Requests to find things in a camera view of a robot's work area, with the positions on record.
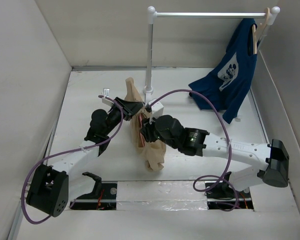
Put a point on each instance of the blue printed t shirt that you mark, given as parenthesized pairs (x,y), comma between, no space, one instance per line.
(227,85)

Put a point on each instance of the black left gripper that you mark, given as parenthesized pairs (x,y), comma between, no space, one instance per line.
(128,108)

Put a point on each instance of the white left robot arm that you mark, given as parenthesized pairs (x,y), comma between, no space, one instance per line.
(49,187)

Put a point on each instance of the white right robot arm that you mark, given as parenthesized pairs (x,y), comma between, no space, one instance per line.
(268,163)

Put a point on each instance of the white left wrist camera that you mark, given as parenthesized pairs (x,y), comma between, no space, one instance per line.
(106,96)

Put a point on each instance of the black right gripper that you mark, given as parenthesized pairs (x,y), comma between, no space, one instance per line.
(146,129)

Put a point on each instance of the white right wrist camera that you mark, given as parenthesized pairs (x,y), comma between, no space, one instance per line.
(155,108)

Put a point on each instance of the wooden hanger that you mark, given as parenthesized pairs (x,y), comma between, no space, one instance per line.
(259,31)

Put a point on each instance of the pink wire hanger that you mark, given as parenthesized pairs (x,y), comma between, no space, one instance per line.
(140,118)

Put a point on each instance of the silver foil tape strip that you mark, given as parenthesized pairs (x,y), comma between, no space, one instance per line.
(177,195)

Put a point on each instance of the white clothes rack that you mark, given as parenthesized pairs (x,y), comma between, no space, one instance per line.
(153,14)

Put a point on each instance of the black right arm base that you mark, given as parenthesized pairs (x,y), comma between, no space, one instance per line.
(223,198)

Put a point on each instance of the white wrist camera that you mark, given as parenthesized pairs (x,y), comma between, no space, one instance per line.
(155,108)
(106,96)

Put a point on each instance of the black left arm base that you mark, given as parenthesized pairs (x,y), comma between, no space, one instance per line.
(90,192)

